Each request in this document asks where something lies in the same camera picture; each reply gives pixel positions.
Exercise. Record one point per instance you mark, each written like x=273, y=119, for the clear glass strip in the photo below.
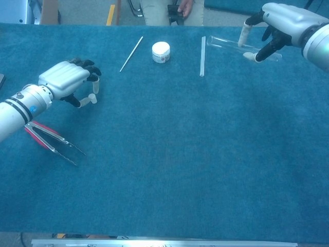
x=202, y=56

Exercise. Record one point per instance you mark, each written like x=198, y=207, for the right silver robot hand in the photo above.
x=288, y=20

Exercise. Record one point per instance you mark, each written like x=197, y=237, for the teal covered background table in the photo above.
x=231, y=5

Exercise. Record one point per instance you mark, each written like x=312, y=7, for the aluminium frame rail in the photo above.
x=164, y=243

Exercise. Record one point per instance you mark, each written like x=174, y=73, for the black handheld controller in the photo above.
x=173, y=11

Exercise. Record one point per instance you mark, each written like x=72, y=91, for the teal felt table cover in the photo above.
x=154, y=167

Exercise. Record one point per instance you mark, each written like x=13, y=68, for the seated person beige trousers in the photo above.
x=154, y=13

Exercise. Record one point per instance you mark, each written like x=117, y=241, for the clear glass test tube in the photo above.
x=226, y=42

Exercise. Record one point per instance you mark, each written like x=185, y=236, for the white round lidded jar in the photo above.
x=161, y=51

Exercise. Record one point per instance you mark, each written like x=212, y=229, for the thin metal stirring rod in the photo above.
x=131, y=54

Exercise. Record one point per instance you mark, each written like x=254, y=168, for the grey metal cabinet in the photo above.
x=13, y=10

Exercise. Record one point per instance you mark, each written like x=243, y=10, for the black tripod stand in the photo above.
x=308, y=3

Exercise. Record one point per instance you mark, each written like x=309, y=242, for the small white stopper cap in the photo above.
x=93, y=99

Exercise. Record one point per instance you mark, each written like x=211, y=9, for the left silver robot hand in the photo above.
x=64, y=77

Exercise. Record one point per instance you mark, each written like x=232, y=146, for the yellow painted post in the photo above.
x=110, y=15

